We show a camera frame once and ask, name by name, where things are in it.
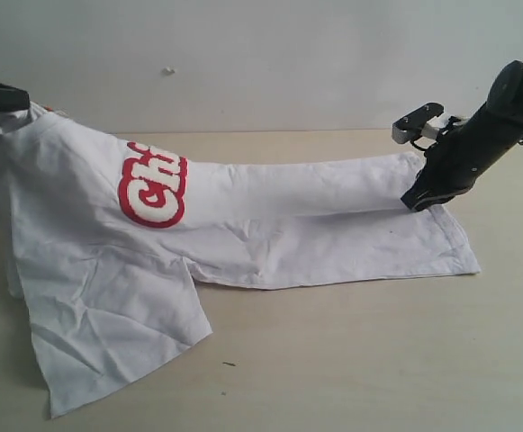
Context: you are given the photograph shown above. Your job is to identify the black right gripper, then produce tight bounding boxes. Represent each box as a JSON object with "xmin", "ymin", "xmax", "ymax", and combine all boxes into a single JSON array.
[{"xmin": 392, "ymin": 102, "xmax": 504, "ymax": 212}]

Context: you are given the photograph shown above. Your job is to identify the white t-shirt red lettering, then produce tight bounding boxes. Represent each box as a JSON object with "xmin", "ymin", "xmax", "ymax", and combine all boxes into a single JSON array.
[{"xmin": 0, "ymin": 104, "xmax": 480, "ymax": 417}]

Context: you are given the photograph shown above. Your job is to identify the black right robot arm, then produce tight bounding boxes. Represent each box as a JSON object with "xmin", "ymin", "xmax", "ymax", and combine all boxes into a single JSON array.
[{"xmin": 392, "ymin": 60, "xmax": 523, "ymax": 212}]

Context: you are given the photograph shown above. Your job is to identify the small white wall hook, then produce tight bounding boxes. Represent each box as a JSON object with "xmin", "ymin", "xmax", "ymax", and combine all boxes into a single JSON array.
[{"xmin": 163, "ymin": 67, "xmax": 176, "ymax": 76}]

